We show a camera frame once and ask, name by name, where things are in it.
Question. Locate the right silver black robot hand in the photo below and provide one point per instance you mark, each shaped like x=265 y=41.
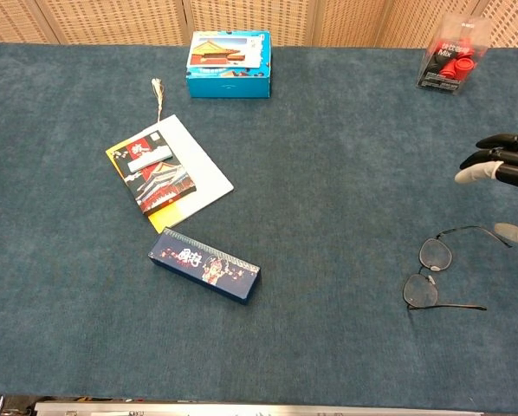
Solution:
x=516 y=167

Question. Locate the thin black metal eyeglasses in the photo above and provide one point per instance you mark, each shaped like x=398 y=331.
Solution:
x=435 y=255

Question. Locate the clear box with red capsules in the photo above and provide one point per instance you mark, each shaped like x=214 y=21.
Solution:
x=454 y=65

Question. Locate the teal carpet table cover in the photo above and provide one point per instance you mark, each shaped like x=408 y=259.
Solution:
x=306 y=338

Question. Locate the blue box with palace picture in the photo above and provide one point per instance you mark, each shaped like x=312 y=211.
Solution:
x=228 y=84

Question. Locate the white and yellow booklet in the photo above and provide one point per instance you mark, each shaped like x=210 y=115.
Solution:
x=205 y=173

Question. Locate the long dark blue printed box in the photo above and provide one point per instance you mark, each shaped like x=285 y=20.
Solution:
x=202 y=268

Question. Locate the black palace print notebook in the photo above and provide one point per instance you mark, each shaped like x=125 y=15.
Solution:
x=163 y=184

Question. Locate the woven rattan folding screen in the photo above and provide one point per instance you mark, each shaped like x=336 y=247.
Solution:
x=112 y=21

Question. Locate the aluminium rail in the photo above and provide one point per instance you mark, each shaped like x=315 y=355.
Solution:
x=241 y=411

